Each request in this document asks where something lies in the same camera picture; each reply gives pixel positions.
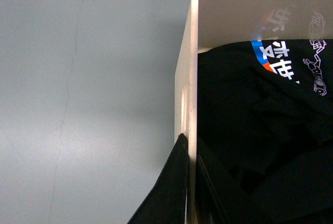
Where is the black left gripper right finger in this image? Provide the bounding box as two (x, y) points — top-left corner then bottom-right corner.
(197, 138), (260, 223)

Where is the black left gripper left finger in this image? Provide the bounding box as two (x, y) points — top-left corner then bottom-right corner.
(129, 134), (189, 224)

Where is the beige plastic laundry hamper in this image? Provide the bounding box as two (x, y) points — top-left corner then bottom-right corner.
(174, 0), (332, 223)

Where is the black printed t-shirt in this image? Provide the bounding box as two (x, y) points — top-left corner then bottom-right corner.
(197, 39), (332, 223)

